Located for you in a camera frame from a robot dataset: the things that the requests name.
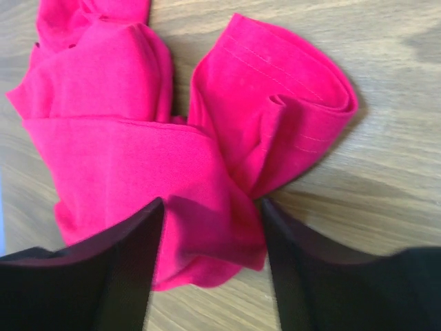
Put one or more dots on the pink t-shirt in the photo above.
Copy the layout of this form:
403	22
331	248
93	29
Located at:
264	106

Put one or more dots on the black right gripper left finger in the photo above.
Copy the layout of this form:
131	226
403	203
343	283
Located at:
101	283

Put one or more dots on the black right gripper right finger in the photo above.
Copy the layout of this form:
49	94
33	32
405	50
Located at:
320	284

